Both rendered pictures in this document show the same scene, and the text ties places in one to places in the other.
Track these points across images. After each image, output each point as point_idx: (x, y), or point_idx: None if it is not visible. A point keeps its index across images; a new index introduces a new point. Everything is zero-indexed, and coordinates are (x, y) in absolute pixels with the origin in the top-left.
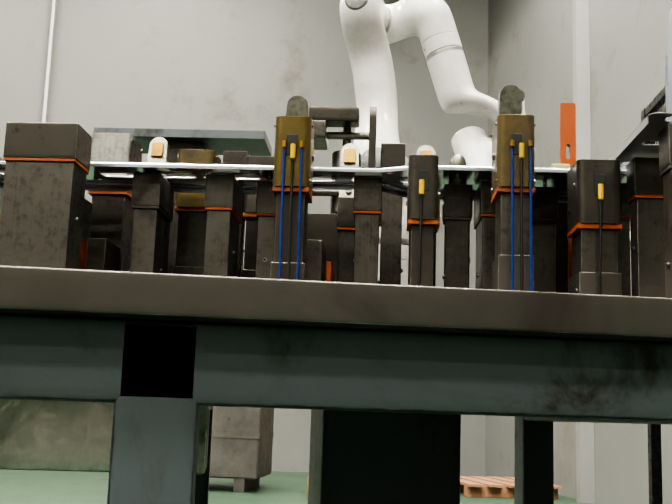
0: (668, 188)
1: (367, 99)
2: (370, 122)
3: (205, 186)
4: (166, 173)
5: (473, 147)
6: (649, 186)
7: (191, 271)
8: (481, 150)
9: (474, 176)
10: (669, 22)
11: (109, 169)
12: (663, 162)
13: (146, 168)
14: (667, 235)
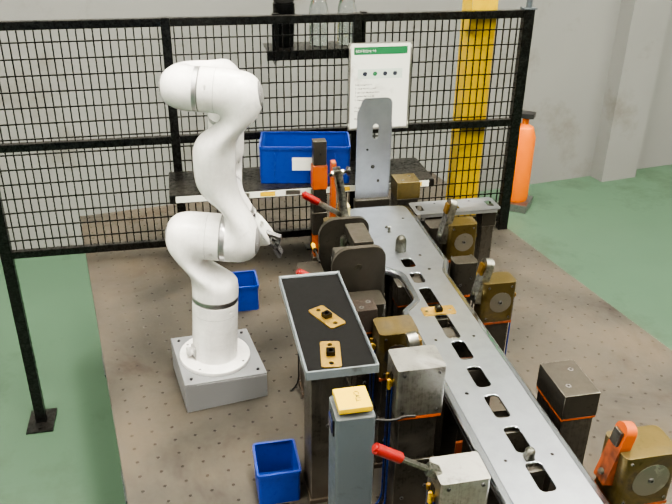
0: (488, 233)
1: (234, 183)
2: (368, 231)
3: None
4: (471, 353)
5: (242, 190)
6: None
7: None
8: (243, 190)
9: (410, 245)
10: (363, 105)
11: (493, 378)
12: (488, 223)
13: (487, 359)
14: (483, 250)
